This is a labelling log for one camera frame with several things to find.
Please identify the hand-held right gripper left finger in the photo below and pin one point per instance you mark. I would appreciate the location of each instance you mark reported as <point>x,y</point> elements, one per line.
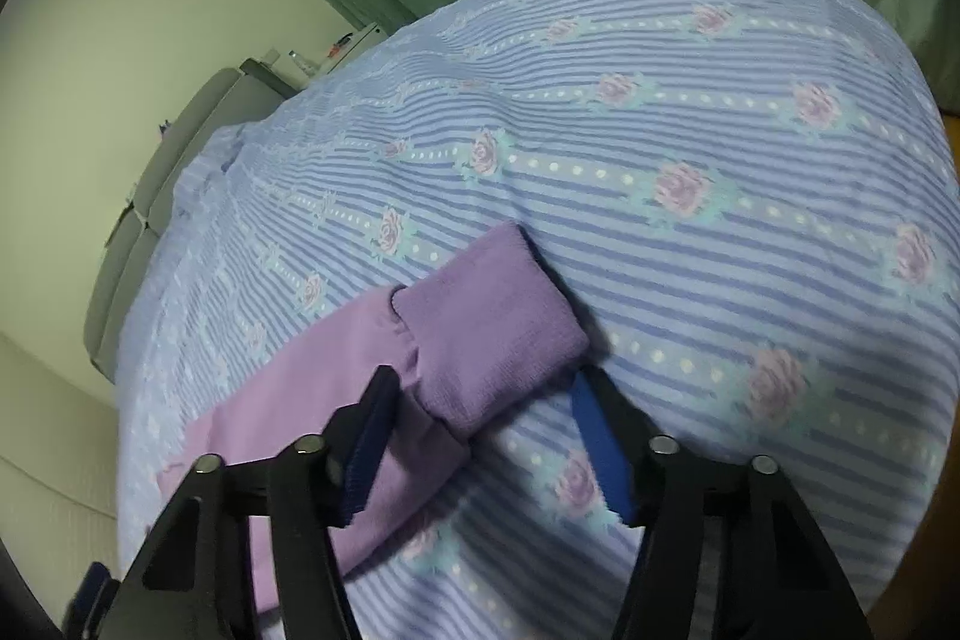
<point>365,449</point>

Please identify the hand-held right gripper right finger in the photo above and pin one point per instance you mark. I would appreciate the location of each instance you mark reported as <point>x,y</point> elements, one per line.
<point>600,452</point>

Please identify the purple garment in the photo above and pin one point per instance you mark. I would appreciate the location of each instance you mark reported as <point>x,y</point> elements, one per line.
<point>487,310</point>

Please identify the beige wardrobe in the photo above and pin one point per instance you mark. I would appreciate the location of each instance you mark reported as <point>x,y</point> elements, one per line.
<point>52,430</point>

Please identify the grey padded headboard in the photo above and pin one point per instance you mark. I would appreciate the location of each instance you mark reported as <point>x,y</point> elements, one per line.
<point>157,190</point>

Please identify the floral striped blue bedsheet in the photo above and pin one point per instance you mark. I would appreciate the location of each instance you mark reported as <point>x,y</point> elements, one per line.
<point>675,123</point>

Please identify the white nightstand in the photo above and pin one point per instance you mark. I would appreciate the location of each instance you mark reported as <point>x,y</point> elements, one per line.
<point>352,48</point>

